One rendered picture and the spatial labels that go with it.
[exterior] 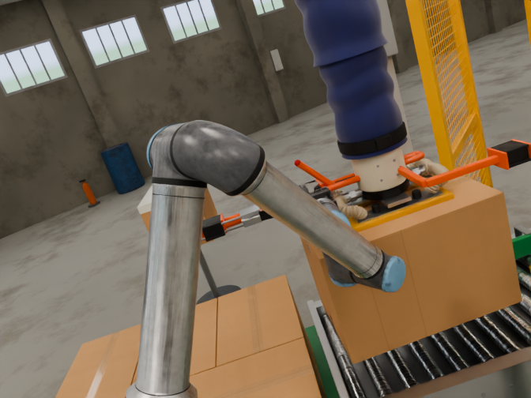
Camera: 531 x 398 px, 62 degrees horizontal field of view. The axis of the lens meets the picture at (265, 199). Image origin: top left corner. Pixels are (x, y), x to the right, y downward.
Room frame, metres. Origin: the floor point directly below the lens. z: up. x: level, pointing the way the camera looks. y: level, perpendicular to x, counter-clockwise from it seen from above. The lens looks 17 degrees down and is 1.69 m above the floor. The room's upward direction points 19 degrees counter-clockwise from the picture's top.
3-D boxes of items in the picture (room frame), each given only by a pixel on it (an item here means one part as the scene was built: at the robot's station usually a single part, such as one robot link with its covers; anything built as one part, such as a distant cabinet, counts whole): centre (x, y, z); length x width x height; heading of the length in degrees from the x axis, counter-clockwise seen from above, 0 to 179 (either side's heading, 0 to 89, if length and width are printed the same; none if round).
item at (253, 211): (1.44, 0.06, 1.20); 0.07 x 0.07 x 0.04; 1
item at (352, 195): (1.44, -0.40, 1.14); 0.34 x 0.25 x 0.06; 91
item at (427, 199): (1.35, -0.40, 1.10); 0.34 x 0.10 x 0.05; 91
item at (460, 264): (1.41, -0.38, 0.88); 0.60 x 0.40 x 0.40; 92
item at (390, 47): (2.33, -0.79, 1.62); 0.20 x 0.05 x 0.30; 89
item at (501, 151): (1.18, -0.70, 1.21); 0.09 x 0.08 x 0.05; 1
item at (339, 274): (1.11, -0.15, 1.09); 0.12 x 0.09 x 0.12; 33
